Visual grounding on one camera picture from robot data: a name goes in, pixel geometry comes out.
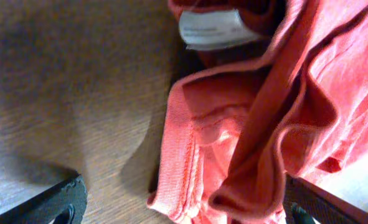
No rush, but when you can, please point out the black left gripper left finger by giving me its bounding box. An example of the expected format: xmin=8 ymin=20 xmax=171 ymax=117
xmin=0 ymin=175 xmax=88 ymax=224

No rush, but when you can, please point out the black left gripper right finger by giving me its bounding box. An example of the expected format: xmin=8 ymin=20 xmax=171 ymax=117
xmin=283 ymin=175 xmax=368 ymax=224

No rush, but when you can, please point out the orange FRAM t-shirt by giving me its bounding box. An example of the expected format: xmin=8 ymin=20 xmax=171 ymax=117
xmin=147 ymin=0 xmax=368 ymax=223

